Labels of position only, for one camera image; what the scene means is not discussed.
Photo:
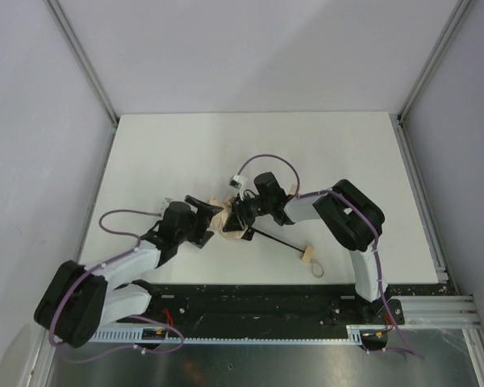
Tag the grey slotted cable duct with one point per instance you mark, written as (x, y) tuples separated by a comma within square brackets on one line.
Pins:
[(145, 335)]

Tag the beige folding umbrella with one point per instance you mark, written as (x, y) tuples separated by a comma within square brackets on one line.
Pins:
[(272, 204)]

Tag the right aluminium corner post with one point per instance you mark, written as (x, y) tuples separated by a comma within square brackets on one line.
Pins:
[(443, 43)]

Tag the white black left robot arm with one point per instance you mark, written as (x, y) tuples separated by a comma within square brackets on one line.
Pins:
[(83, 297)]

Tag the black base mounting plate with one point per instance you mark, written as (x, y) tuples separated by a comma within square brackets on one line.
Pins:
[(252, 309)]

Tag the aluminium corner post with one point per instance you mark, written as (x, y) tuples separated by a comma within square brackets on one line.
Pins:
[(443, 43), (76, 48)]

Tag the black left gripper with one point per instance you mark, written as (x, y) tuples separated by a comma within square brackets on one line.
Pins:
[(202, 222)]

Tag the left aluminium corner post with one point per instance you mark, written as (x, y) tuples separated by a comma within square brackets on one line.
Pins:
[(76, 48)]

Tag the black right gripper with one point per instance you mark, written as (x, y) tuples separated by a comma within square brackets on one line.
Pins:
[(237, 212)]

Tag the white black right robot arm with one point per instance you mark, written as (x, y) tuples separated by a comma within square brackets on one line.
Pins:
[(352, 218)]

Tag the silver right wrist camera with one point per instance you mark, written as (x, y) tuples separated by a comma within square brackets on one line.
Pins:
[(237, 182)]

